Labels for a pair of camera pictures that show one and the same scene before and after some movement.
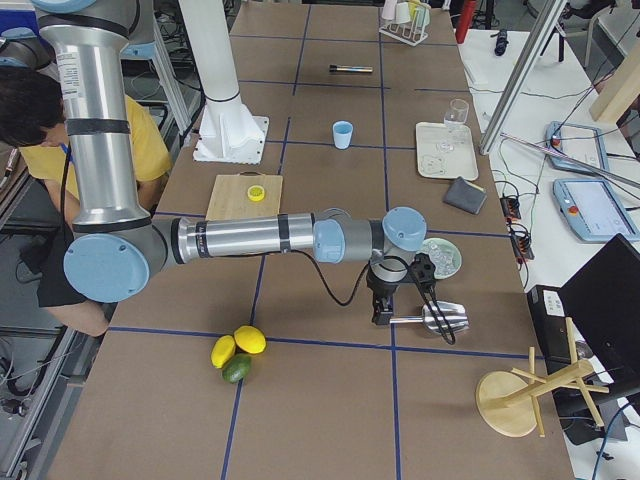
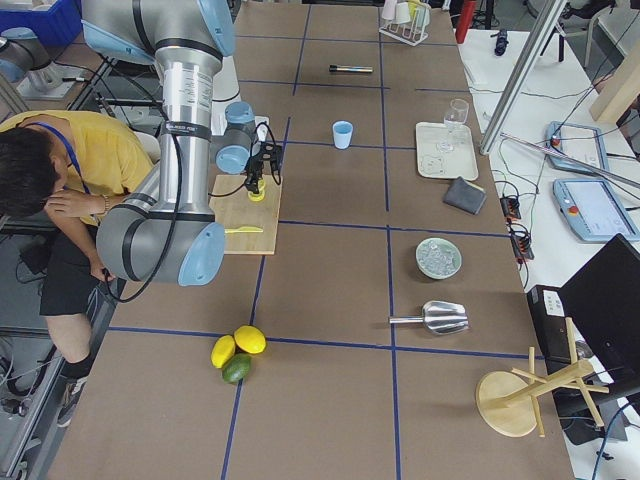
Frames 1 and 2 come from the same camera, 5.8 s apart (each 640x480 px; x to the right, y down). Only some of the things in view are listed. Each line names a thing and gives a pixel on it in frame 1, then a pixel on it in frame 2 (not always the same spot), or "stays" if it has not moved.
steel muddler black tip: x=334 y=68 stays
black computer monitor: x=603 y=300 stays
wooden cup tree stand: x=509 y=403 stays
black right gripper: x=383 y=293 → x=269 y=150
